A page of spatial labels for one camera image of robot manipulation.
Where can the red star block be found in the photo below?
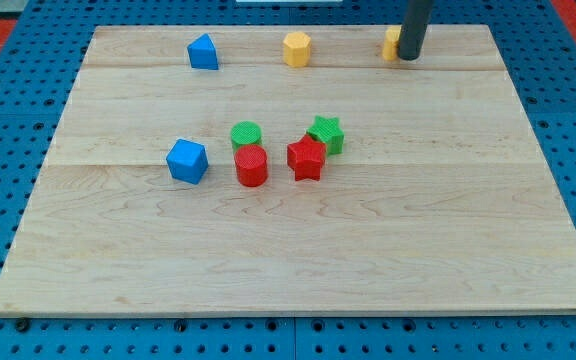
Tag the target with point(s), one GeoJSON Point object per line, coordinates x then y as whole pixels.
{"type": "Point", "coordinates": [306, 158]}

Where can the blue cube block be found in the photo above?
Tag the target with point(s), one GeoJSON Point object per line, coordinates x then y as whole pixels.
{"type": "Point", "coordinates": [187, 161]}

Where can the wooden board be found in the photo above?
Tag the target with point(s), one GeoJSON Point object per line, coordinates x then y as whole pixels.
{"type": "Point", "coordinates": [441, 203]}

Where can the blue triangular prism block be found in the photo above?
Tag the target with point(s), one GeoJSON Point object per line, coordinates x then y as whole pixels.
{"type": "Point", "coordinates": [203, 53]}

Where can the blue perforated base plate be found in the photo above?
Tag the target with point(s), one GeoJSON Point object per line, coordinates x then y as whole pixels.
{"type": "Point", "coordinates": [38, 65]}

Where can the red cylinder block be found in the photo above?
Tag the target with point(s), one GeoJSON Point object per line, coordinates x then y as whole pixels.
{"type": "Point", "coordinates": [251, 165]}

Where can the yellow heart block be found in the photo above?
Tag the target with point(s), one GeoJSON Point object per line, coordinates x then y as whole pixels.
{"type": "Point", "coordinates": [391, 43]}

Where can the yellow hexagon block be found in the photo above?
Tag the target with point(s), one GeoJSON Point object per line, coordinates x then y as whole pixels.
{"type": "Point", "coordinates": [296, 49]}

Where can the green star block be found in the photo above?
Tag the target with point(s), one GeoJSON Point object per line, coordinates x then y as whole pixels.
{"type": "Point", "coordinates": [328, 131]}

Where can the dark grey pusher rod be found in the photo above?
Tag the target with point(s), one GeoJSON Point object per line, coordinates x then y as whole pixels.
{"type": "Point", "coordinates": [414, 27]}

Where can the green cylinder block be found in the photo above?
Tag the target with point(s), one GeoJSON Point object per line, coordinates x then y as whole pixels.
{"type": "Point", "coordinates": [245, 133]}

